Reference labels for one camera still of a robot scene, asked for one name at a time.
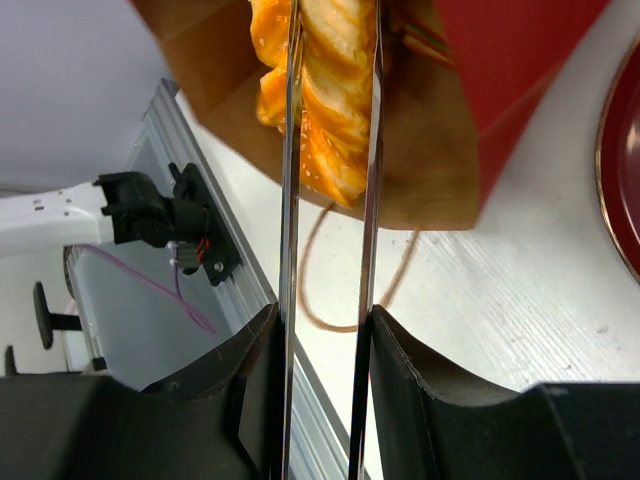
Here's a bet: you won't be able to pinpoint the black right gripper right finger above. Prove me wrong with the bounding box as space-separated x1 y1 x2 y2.
371 306 639 479

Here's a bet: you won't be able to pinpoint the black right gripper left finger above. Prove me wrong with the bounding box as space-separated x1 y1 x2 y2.
1 305 283 479

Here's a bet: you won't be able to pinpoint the metal tongs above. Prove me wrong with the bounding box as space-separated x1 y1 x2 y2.
278 1 384 479

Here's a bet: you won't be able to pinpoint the red paper bag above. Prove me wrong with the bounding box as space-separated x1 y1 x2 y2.
134 1 606 231

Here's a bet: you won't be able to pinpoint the long twisted glazed bread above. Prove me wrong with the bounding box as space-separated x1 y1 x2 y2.
250 0 376 208

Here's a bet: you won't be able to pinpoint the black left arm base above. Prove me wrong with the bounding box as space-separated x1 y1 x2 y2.
169 163 241 287

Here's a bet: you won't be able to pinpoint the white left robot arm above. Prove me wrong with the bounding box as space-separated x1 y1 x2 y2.
1 172 175 256

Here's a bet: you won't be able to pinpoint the fake sandwich slice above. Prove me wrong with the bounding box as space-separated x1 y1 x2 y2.
387 0 456 70

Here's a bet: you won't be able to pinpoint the round red tray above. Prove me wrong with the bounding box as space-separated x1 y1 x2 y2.
594 38 639 280

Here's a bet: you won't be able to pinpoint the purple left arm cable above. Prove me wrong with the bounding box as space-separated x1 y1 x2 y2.
82 243 217 335

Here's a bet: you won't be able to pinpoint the aluminium front rail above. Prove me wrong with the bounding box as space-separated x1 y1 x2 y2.
131 79 348 479

